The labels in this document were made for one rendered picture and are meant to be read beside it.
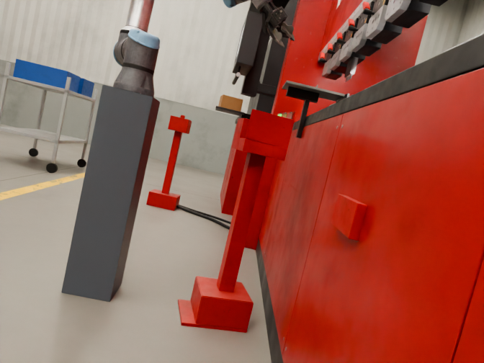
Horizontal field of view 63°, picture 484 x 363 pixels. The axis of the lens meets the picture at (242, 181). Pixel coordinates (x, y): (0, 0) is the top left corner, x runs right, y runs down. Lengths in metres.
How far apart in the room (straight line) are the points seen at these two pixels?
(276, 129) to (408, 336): 0.98
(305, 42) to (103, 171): 1.75
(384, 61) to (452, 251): 2.46
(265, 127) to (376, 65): 1.60
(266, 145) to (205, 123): 7.24
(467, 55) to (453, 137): 0.11
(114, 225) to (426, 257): 1.17
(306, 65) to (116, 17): 6.82
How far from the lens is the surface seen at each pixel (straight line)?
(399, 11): 1.37
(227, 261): 1.52
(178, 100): 8.68
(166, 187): 3.53
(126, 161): 1.47
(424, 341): 0.53
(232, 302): 1.51
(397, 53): 2.94
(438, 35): 10.15
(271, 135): 1.40
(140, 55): 1.52
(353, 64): 1.88
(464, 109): 0.56
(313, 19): 2.85
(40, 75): 4.44
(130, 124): 1.47
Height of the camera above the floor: 0.67
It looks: 5 degrees down
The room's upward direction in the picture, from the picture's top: 13 degrees clockwise
